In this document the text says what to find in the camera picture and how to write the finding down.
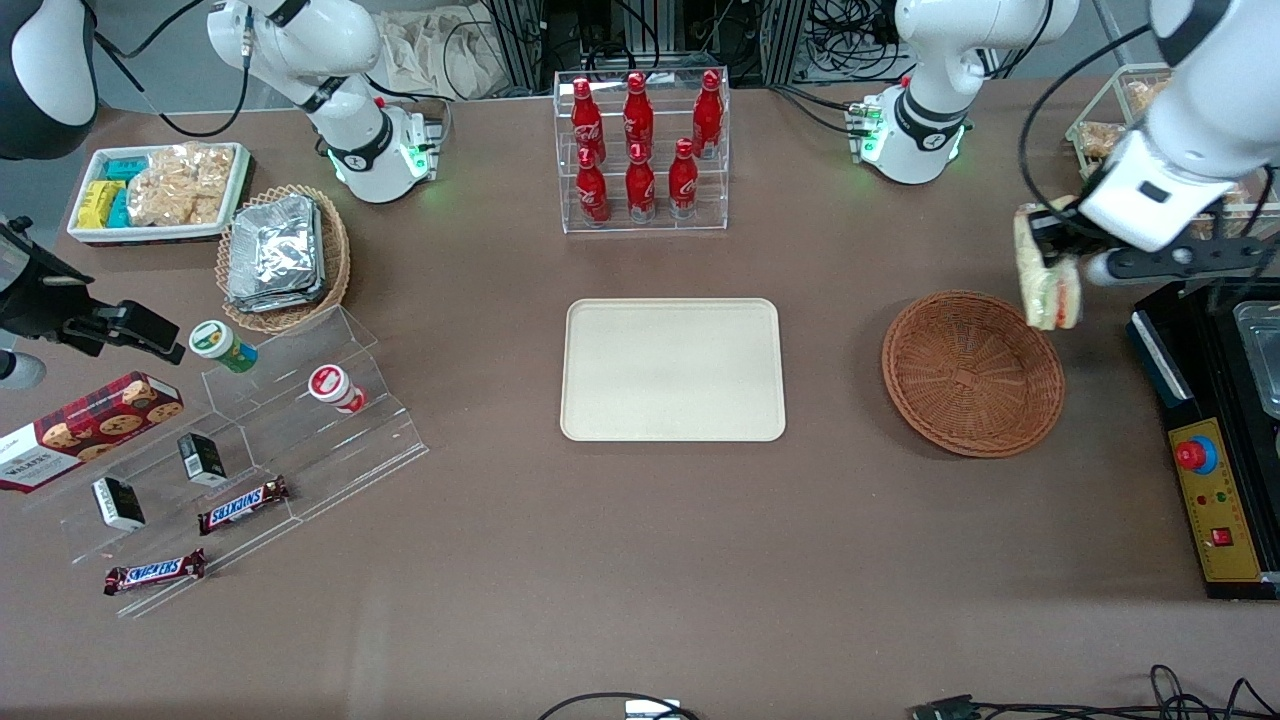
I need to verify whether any small black box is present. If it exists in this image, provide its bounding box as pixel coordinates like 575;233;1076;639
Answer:
177;432;228;488
92;477;147;532

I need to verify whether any red cola bottle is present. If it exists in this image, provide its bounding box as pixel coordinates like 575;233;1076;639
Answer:
693;69;725;159
626;143;658;223
576;147;611;226
571;77;607;166
623;71;655;151
668;138;699;219

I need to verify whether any clear acrylic stepped shelf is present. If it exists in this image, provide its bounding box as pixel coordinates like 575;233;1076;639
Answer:
20;305;431;621

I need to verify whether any black tangled cable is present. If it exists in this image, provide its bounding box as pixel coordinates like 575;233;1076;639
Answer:
985;664;1280;720

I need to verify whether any green yogurt cup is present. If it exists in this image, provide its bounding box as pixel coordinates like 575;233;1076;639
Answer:
189;320;259;374

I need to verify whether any black cable bundle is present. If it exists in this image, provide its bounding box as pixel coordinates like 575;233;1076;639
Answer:
795;0;913;83

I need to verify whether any Snickers bar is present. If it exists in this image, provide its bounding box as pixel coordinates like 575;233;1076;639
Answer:
197;476;291;536
104;548;208;597

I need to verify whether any red tartan cookie box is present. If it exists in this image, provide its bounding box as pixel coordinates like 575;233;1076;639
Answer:
0;371;185;493

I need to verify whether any red yogurt cup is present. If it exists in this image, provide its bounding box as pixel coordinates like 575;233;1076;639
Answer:
307;364;367;415

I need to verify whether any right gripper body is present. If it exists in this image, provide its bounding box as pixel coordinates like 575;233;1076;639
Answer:
0;215;96;343

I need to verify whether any clear box with snacks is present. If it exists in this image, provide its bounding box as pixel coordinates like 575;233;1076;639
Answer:
1065;63;1280;243

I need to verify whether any beige crumpled bag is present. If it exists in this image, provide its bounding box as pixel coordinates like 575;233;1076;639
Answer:
375;8;523;101

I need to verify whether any black cable connector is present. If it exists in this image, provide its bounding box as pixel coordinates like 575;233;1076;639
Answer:
912;694;987;720

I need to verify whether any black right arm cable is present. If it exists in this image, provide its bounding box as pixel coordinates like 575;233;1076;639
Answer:
92;28;253;141

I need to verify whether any black looped cable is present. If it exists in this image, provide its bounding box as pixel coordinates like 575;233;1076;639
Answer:
538;691;701;720

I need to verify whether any yellow snack pack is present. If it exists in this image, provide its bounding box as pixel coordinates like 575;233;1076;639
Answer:
77;180;125;229

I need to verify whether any black machine with yellow panel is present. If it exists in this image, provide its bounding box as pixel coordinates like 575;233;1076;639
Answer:
1127;278;1280;601

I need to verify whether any white rectangular snack tray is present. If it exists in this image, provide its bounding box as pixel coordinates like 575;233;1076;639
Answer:
67;141;253;247

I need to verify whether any clear acrylic bottle rack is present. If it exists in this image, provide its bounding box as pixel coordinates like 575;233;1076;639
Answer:
553;68;731;235

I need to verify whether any cream plastic tray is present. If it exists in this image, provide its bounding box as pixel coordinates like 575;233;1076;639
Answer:
559;297;787;443

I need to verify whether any light tan wicker basket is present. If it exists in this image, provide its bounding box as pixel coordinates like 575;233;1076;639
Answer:
215;184;352;335

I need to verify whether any silver foil pack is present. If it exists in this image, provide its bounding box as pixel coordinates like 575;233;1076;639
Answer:
226;268;327;314
230;195;325;291

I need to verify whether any brown wicker basket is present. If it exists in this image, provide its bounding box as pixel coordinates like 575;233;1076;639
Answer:
881;290;1066;459

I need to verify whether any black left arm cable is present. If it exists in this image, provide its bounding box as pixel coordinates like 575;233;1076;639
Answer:
1018;25;1153;216

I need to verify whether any clear bag of crackers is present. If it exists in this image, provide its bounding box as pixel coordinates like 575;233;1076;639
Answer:
126;143;236;227

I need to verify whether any plastic-wrapped sandwich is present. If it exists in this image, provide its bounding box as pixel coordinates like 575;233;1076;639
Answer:
1013;200;1084;332

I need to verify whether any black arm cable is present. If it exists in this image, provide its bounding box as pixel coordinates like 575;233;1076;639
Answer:
1018;25;1153;216
92;28;253;141

